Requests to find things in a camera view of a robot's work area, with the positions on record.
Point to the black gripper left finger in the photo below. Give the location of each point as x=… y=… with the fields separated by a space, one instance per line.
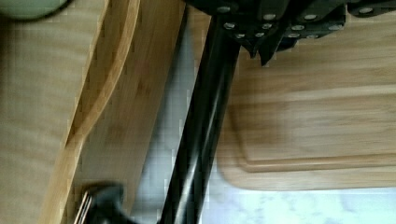
x=257 y=25

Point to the bamboo drawer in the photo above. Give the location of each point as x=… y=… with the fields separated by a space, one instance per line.
x=80 y=92

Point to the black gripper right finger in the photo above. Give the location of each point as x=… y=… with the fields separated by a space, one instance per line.
x=323 y=17

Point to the green ceramic bowl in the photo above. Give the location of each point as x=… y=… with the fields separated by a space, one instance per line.
x=29 y=9

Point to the bamboo cutting board far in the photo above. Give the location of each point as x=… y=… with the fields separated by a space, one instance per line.
x=318 y=116

